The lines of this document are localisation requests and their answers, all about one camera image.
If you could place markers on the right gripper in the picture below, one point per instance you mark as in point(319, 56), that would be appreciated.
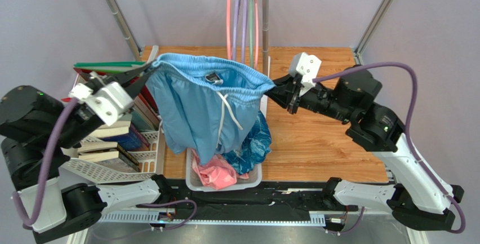
point(295, 98)

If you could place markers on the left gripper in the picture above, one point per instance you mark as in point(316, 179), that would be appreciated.
point(143, 72)

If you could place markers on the light blue shorts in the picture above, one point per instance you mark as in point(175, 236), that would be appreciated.
point(208, 104)

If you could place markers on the pink hanger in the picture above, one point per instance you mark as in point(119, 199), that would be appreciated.
point(228, 30)
point(256, 17)

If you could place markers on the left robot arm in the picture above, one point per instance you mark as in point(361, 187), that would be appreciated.
point(36, 128)

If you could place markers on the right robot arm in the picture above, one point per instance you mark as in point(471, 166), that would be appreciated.
point(420, 199)

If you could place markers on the dark blue patterned shorts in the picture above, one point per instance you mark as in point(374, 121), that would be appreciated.
point(254, 148)

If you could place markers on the purple hanger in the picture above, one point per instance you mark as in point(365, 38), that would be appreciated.
point(244, 30)
point(234, 27)

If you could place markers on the green folder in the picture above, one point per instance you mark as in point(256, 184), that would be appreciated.
point(110, 67)

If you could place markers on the red folder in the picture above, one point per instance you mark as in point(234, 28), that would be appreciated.
point(147, 98)

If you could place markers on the books in organizer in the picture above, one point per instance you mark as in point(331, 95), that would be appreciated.
point(117, 146)

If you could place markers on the white file organizer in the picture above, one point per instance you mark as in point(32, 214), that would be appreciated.
point(109, 102)

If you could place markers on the white laundry basket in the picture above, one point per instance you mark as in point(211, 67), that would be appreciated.
point(194, 184)

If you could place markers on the pink garment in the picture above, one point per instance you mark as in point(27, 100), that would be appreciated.
point(217, 173)

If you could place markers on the metal clothes rack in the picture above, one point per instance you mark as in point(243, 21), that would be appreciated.
point(137, 51)

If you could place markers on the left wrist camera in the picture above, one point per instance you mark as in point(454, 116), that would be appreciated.
point(107, 103)

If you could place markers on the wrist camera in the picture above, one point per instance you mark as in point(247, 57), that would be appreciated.
point(306, 66)
point(107, 103)

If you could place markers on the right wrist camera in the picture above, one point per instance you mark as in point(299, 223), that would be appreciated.
point(306, 66)

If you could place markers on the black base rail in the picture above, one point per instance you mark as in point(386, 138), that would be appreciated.
point(269, 203)

